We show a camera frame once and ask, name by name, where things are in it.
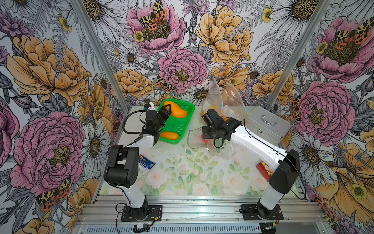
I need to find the clear zip-top bag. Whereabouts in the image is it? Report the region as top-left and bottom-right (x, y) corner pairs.
(187, 128), (235, 160)
(222, 83), (249, 122)
(200, 81), (223, 116)

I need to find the orange mango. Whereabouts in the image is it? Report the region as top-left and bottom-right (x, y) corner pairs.
(160, 132), (180, 140)
(164, 101), (187, 118)

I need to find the orange mango bottom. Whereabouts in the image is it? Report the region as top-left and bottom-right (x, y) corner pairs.
(160, 132), (180, 140)

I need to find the red small packet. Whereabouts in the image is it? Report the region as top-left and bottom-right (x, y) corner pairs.
(256, 161), (274, 181)

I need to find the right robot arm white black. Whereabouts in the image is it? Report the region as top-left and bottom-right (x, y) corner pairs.
(202, 109), (301, 220)

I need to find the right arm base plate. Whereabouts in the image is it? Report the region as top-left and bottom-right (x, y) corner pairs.
(239, 204), (284, 221)

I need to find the silver metal case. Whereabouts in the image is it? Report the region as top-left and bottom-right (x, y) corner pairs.
(245, 106), (291, 145)

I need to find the blue white small packet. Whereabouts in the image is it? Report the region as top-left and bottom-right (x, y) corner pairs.
(138, 154), (156, 170)

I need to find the orange mango top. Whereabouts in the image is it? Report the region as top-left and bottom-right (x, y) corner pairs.
(164, 101), (187, 118)

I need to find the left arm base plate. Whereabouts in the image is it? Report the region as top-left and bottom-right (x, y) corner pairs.
(120, 205), (163, 222)

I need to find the red yellow mango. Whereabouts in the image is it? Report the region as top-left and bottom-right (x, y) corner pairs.
(201, 136), (209, 144)

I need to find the small green circuit board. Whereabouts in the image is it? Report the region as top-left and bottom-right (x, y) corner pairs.
(133, 224), (148, 233)

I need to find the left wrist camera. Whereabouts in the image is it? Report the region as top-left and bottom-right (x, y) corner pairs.
(143, 102), (156, 111)

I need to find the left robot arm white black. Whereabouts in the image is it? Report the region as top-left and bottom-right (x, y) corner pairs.
(103, 102), (172, 221)

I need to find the green plastic basket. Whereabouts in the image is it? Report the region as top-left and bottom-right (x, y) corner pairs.
(157, 98), (195, 144)

